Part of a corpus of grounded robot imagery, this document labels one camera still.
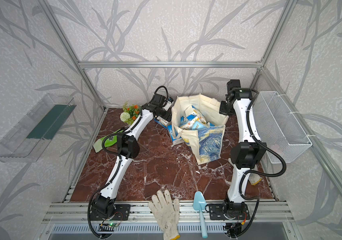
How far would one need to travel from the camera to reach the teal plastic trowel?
29.0 inches

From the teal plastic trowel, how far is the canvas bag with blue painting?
0.19m

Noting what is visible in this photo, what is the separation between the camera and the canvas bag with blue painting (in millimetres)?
768
